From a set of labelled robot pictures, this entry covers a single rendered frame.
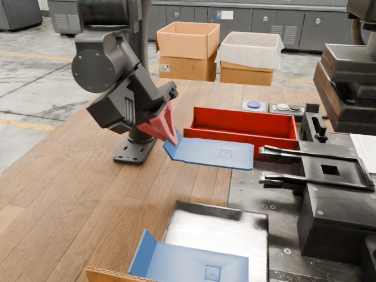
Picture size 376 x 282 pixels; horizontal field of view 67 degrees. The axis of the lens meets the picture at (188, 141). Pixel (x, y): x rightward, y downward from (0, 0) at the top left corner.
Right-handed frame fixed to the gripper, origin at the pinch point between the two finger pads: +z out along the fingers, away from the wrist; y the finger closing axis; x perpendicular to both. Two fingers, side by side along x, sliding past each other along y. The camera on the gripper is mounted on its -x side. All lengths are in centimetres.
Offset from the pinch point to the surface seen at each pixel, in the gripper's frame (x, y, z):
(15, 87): 224, -276, -39
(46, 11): 672, -510, -176
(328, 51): -0.5, 28.0, -3.9
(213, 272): -19.2, 5.3, 11.6
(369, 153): 19.7, 30.0, 30.7
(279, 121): 23.5, 14.3, 16.7
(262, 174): -4.0, 12.9, 9.9
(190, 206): -7.6, 0.0, 9.5
